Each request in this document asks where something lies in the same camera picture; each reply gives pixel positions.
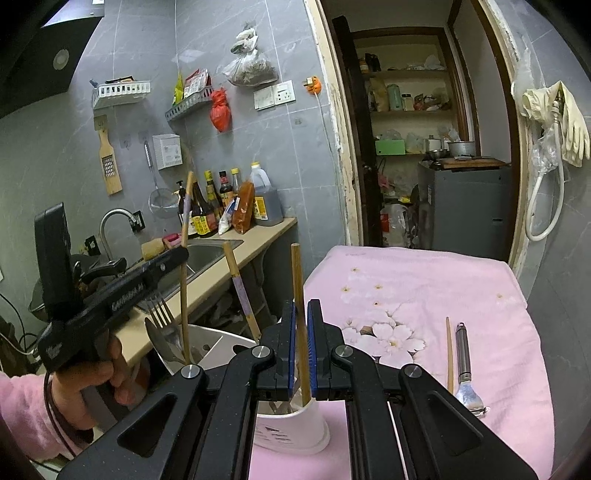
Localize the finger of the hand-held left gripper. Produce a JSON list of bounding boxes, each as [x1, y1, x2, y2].
[[73, 257, 128, 285], [85, 248, 190, 324]]

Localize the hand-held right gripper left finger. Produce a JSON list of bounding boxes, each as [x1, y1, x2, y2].
[[58, 300, 298, 480]]

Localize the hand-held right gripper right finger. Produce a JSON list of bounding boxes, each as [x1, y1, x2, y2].
[[307, 299, 539, 480]]

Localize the purple banded wooden chopstick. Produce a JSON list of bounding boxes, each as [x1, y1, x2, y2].
[[179, 171, 195, 365], [222, 242, 262, 343]]

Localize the large metal spoon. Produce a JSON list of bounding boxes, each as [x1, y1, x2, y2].
[[144, 318, 185, 363]]

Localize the white utensil holder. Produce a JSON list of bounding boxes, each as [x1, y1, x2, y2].
[[152, 323, 332, 456]]

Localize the thin wooden chopstick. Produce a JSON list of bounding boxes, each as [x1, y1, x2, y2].
[[444, 316, 456, 396]]

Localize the metal peeler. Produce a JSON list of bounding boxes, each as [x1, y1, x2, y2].
[[454, 323, 491, 418]]

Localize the person's left forearm pink sleeve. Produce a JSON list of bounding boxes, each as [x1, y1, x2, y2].
[[0, 371, 75, 463]]

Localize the person's left hand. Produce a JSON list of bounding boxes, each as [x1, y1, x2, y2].
[[51, 333, 151, 432]]

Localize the yellow sponge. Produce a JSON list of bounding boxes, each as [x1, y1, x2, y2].
[[141, 239, 166, 262]]

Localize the metal fork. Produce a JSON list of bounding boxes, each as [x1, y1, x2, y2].
[[147, 295, 177, 334]]

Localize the metal faucet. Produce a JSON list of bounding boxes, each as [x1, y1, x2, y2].
[[99, 208, 140, 274]]

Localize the stainless steel sink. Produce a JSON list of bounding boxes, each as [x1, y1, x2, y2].
[[139, 237, 245, 302]]

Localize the metal mesh strainer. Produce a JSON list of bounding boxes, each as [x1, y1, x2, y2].
[[144, 141, 180, 217]]

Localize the dark pump bottle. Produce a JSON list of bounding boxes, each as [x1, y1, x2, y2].
[[176, 181, 191, 228]]

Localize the soy sauce bottle yellow label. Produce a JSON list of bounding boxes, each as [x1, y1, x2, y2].
[[189, 180, 209, 237]]

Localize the white blue packet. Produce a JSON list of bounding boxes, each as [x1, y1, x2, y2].
[[218, 198, 239, 236]]

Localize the yellow capped sauce bottle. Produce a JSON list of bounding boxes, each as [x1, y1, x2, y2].
[[204, 171, 221, 232]]

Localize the wooden grater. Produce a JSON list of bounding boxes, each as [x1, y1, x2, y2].
[[93, 115, 124, 196]]

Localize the pink floral towel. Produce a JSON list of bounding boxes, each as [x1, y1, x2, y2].
[[249, 244, 556, 480]]

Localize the red labelled dark sauce bottle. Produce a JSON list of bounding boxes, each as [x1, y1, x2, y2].
[[218, 171, 234, 208]]

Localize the orange spice packet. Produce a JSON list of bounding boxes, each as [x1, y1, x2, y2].
[[232, 181, 256, 234]]

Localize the large dark liquid jug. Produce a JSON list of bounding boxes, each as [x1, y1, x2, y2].
[[249, 161, 284, 227]]

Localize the white plastic floor jug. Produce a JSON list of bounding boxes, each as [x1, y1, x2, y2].
[[381, 203, 410, 248]]

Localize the red plastic bag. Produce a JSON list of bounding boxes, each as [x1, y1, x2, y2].
[[210, 88, 231, 134]]

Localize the grey metal cabinet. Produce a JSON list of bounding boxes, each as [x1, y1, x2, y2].
[[418, 161, 513, 262]]

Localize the red seasoning packets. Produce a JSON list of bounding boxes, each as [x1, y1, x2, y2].
[[184, 68, 212, 100]]

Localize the black range hood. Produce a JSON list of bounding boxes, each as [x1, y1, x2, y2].
[[0, 0, 106, 120]]

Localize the hanging bag of dried goods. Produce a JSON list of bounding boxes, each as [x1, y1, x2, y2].
[[222, 28, 279, 88]]

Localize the wooden cutting board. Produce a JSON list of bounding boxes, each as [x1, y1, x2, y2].
[[436, 157, 508, 171]]

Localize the pantry shelving unit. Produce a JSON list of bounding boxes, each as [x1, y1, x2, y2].
[[353, 28, 463, 158]]

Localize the clear hanging plastic bag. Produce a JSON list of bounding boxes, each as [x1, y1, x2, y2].
[[510, 46, 562, 174]]

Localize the cream rubber gloves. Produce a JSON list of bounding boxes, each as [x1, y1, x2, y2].
[[522, 80, 591, 168]]

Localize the white wall box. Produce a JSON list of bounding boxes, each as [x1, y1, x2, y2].
[[152, 134, 182, 171]]

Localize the white basket wall shelf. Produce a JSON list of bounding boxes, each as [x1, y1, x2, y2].
[[90, 76, 152, 110]]

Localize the grey perforated wall shelf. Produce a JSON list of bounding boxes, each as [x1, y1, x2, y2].
[[165, 86, 214, 123]]

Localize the door frame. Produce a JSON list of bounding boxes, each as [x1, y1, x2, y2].
[[305, 0, 533, 278]]

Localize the white power cable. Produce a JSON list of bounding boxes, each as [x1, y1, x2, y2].
[[313, 92, 345, 154]]

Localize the white wall socket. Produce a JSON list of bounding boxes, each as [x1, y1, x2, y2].
[[273, 80, 297, 106]]

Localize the white hose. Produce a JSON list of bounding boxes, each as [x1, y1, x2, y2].
[[525, 99, 565, 243]]

